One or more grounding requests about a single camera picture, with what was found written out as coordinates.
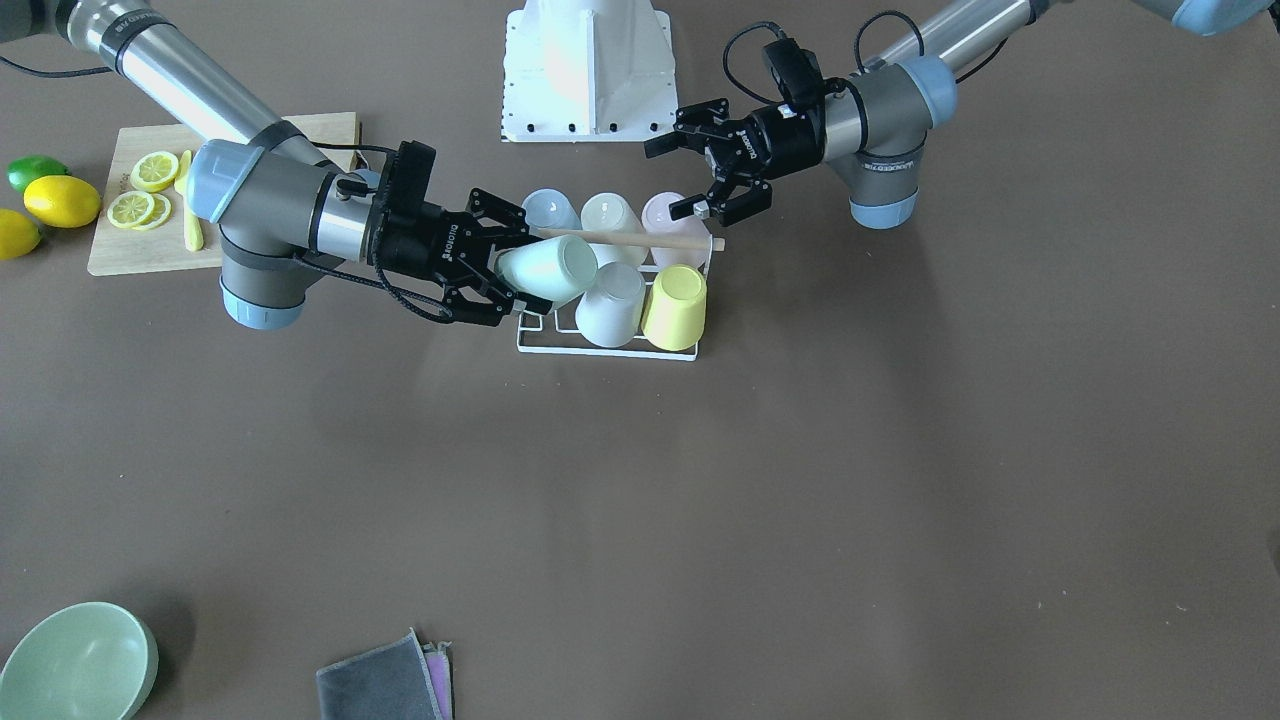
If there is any grey folded cloth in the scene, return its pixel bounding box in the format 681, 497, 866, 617
315, 630, 454, 719

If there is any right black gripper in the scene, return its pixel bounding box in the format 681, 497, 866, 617
367, 141, 553, 327

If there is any yellow plastic knife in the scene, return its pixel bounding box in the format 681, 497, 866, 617
173, 149, 205, 252

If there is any cream white cup on rack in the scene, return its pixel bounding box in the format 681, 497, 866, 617
579, 192, 649, 268

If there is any lemon slice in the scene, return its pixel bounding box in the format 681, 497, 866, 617
128, 151, 180, 193
105, 190, 173, 231

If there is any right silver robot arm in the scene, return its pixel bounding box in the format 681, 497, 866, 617
3, 1, 553, 331

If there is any green lime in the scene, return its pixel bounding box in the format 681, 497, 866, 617
6, 154, 70, 193

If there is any yellow cup on rack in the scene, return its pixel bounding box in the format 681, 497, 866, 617
641, 264, 708, 352

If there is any white cup holder rack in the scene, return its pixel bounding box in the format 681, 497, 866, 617
515, 263, 699, 363

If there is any yellow lemon near board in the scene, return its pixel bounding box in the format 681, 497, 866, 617
0, 208, 42, 261

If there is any light blue cup on rack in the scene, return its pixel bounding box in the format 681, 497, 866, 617
521, 188, 582, 234

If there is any mint green plastic cup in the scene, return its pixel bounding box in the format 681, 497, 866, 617
495, 234, 599, 306

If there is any pink plastic cup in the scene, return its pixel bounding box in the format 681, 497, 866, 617
640, 192, 712, 269

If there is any yellow lemon near scoop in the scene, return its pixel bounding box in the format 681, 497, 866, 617
23, 176, 102, 228

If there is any grey cup on rack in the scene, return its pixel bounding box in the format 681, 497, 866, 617
575, 263, 646, 348

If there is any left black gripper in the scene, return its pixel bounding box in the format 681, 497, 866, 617
644, 97, 826, 227

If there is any mint green bowl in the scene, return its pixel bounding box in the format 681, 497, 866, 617
1, 601, 159, 719

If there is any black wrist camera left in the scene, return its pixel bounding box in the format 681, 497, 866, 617
762, 38, 826, 113

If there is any wooden cutting board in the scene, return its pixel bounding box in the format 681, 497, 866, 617
87, 111, 361, 277

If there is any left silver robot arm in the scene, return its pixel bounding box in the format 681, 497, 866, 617
644, 1, 1050, 229

